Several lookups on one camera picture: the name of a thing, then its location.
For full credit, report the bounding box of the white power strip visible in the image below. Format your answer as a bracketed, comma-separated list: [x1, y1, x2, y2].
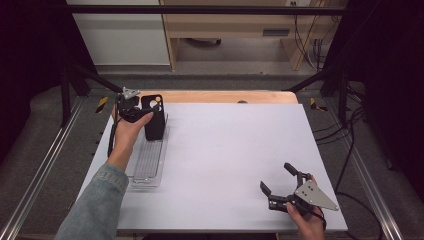
[285, 0, 312, 8]

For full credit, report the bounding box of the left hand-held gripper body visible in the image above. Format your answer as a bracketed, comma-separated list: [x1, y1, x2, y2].
[115, 86, 145, 124]

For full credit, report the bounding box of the person's right hand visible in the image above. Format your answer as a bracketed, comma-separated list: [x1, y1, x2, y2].
[285, 174, 327, 240]

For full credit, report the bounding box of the person's left hand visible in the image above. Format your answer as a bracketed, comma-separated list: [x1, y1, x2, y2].
[106, 111, 155, 171]

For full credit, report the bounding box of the white table sheet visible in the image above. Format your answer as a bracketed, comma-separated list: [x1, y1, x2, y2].
[78, 102, 349, 233]

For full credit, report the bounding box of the yellow black floor tape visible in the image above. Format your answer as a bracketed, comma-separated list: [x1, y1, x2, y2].
[95, 96, 110, 114]
[309, 97, 329, 113]

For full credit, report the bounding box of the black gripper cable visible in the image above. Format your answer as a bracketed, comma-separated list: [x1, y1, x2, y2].
[107, 94, 122, 158]

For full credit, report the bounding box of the dark desk drawer handle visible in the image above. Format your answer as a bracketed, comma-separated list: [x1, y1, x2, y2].
[262, 28, 291, 37]

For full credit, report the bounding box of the black metal stand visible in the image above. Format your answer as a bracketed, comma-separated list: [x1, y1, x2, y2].
[283, 64, 350, 126]
[60, 63, 124, 128]

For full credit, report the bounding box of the black phone case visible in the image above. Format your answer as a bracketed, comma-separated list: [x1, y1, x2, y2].
[140, 94, 167, 142]

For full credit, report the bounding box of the wooden desk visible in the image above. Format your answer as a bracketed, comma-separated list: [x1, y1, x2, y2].
[159, 0, 348, 72]

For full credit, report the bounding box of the black horizontal frame bar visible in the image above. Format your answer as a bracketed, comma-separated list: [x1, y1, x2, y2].
[46, 4, 348, 16]

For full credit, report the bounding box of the white cabinet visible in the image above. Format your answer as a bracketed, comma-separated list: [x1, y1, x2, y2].
[66, 0, 172, 67]

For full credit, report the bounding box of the black curtain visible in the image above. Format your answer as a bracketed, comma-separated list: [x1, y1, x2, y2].
[324, 0, 424, 191]
[0, 0, 98, 161]

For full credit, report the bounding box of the black floor cable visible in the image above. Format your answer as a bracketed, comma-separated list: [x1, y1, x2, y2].
[314, 106, 368, 195]
[333, 191, 385, 240]

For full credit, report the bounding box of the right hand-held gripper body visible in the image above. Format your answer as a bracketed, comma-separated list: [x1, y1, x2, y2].
[268, 171, 340, 215]

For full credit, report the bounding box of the aluminium rail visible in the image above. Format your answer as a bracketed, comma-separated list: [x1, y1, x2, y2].
[346, 143, 405, 240]
[0, 96, 84, 240]

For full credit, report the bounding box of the clear plastic tray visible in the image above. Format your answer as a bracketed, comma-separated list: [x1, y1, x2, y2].
[128, 113, 170, 191]

